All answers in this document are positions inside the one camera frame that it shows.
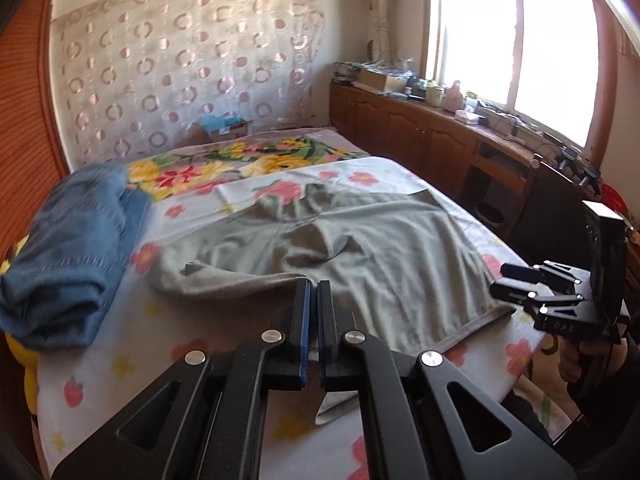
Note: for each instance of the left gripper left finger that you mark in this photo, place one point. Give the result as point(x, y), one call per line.
point(204, 417)

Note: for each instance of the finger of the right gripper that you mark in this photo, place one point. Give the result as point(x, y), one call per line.
point(552, 274)
point(516, 295)

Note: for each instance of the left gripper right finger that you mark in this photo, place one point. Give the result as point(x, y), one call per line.
point(422, 418)

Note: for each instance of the grey-green shorts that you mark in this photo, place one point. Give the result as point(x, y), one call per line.
point(350, 244)

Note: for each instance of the wooden sideboard cabinet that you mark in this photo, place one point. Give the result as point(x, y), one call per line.
point(512, 191)

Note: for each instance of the white floral towel blanket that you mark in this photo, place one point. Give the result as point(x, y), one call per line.
point(147, 330)

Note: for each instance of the yellow plush toy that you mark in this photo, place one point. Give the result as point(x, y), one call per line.
point(28, 359)

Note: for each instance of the pink bottle on sideboard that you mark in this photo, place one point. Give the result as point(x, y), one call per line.
point(453, 99)

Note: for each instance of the folded blue jeans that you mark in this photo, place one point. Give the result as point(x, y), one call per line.
point(58, 290)

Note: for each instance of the white jar on sideboard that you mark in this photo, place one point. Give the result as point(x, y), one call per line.
point(434, 95)

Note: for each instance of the cardboard box on sideboard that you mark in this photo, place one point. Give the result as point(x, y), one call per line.
point(382, 81)

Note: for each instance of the floral bed sheet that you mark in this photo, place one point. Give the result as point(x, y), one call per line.
point(200, 168)

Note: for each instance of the cardboard box with blue cloth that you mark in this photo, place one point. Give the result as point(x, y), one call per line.
point(221, 128)

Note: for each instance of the wooden louvered wardrobe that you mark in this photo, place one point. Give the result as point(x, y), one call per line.
point(32, 159)

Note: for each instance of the beige window curtain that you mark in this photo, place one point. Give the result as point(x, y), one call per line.
point(380, 30)

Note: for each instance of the circle patterned sheer curtain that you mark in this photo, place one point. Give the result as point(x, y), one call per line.
point(133, 78)

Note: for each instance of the window with wooden frame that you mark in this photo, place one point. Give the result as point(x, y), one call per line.
point(550, 63)

